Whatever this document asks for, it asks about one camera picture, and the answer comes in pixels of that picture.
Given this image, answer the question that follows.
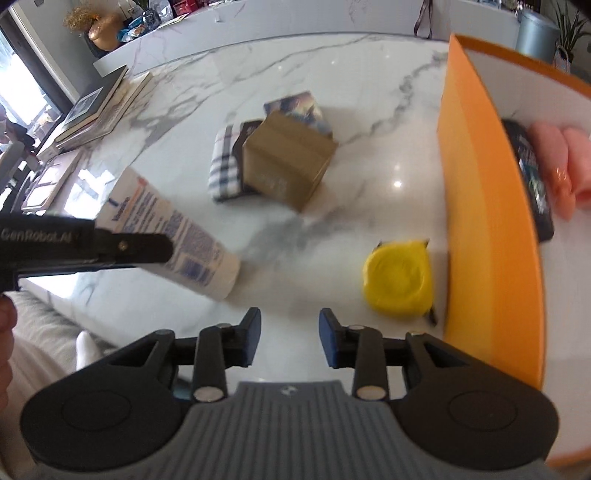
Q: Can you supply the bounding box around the yellow tape measure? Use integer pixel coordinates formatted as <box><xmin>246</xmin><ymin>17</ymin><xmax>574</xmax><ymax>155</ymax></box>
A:
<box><xmin>361</xmin><ymin>238</ymin><xmax>435</xmax><ymax>325</ymax></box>

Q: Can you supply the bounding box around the plaid case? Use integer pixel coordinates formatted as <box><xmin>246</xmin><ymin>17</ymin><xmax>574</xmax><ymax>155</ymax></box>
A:
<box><xmin>207</xmin><ymin>120</ymin><xmax>265</xmax><ymax>204</ymax></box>

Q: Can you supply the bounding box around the white cream tube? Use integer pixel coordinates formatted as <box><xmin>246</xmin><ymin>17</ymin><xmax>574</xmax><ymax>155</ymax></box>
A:
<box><xmin>94</xmin><ymin>165</ymin><xmax>242</xmax><ymax>304</ymax></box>

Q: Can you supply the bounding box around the brown cardboard box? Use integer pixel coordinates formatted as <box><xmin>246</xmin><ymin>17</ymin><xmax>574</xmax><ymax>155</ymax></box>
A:
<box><xmin>242</xmin><ymin>109</ymin><xmax>341</xmax><ymax>213</ymax></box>

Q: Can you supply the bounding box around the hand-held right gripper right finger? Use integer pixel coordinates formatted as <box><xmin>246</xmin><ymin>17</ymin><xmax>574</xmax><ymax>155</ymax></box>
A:
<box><xmin>318</xmin><ymin>308</ymin><xmax>467</xmax><ymax>402</ymax></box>

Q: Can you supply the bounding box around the blue snack packet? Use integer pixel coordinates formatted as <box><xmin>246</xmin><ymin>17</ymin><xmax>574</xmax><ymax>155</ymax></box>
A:
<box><xmin>117</xmin><ymin>11</ymin><xmax>160</xmax><ymax>42</ymax></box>

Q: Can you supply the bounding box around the white cloth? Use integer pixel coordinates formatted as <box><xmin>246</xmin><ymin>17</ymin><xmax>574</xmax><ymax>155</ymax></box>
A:
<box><xmin>76</xmin><ymin>329</ymin><xmax>101</xmax><ymax>371</ymax></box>

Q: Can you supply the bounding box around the stack of books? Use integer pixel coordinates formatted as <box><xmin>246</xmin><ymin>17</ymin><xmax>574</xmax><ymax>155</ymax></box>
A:
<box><xmin>41</xmin><ymin>71</ymin><xmax>153</xmax><ymax>154</ymax></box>

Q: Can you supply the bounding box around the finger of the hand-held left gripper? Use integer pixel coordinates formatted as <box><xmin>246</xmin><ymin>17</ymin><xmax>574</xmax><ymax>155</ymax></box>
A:
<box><xmin>95</xmin><ymin>228</ymin><xmax>174</xmax><ymax>268</ymax></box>

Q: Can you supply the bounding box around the grey pedal trash can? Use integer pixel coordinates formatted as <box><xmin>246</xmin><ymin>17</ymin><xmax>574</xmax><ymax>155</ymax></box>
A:
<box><xmin>514</xmin><ymin>8</ymin><xmax>562</xmax><ymax>66</ymax></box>

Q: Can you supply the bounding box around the dark shampoo bottle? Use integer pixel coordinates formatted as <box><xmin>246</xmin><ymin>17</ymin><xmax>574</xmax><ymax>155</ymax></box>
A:
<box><xmin>501</xmin><ymin>119</ymin><xmax>555</xmax><ymax>243</ymax></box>

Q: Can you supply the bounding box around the pink bottle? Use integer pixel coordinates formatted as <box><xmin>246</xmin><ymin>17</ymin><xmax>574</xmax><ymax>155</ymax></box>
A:
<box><xmin>528</xmin><ymin>120</ymin><xmax>578</xmax><ymax>220</ymax></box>

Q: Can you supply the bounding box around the gold vase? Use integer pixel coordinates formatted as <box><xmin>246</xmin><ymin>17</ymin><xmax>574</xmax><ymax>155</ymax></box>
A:
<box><xmin>87</xmin><ymin>13</ymin><xmax>123</xmax><ymax>52</ymax></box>

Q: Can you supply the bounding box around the illustrated card box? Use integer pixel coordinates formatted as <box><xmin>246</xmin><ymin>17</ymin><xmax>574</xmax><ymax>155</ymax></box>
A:
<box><xmin>263</xmin><ymin>92</ymin><xmax>334</xmax><ymax>140</ymax></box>

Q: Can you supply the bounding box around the brown strap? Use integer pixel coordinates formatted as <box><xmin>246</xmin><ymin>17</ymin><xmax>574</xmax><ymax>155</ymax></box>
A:
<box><xmin>413</xmin><ymin>0</ymin><xmax>435</xmax><ymax>39</ymax></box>

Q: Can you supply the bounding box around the person's beige clothing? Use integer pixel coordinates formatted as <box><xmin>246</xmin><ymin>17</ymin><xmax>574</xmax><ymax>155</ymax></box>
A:
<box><xmin>0</xmin><ymin>290</ymin><xmax>117</xmax><ymax>418</ymax></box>

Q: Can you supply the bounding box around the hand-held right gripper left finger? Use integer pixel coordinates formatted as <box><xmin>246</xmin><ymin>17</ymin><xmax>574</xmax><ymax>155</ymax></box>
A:
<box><xmin>111</xmin><ymin>307</ymin><xmax>262</xmax><ymax>403</ymax></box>

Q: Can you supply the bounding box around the black book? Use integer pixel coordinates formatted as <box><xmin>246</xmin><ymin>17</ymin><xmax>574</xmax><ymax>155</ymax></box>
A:
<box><xmin>57</xmin><ymin>64</ymin><xmax>130</xmax><ymax>140</ymax></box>

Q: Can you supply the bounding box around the dried flower bunch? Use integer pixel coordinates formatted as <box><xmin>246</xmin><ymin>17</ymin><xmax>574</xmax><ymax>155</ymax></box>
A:
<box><xmin>62</xmin><ymin>5</ymin><xmax>100</xmax><ymax>33</ymax></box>

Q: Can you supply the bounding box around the pink flat case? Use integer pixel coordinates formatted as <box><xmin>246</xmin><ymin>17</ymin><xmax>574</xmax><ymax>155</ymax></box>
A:
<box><xmin>20</xmin><ymin>150</ymin><xmax>85</xmax><ymax>213</ymax></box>

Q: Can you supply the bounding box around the pink cylindrical cup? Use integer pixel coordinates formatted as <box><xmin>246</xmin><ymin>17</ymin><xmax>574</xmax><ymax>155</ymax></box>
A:
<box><xmin>560</xmin><ymin>126</ymin><xmax>591</xmax><ymax>202</ymax></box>

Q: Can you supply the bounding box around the orange cardboard box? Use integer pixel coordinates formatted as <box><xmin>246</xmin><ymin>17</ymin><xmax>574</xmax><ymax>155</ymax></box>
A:
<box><xmin>436</xmin><ymin>32</ymin><xmax>591</xmax><ymax>468</ymax></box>

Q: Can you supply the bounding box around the potted snake plant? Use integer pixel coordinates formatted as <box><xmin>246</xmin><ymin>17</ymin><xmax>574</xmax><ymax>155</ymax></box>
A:
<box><xmin>551</xmin><ymin>0</ymin><xmax>591</xmax><ymax>52</ymax></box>

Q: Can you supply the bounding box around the person's left hand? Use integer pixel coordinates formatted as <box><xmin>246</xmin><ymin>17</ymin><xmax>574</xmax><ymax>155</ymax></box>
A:
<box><xmin>0</xmin><ymin>295</ymin><xmax>18</xmax><ymax>398</ymax></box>

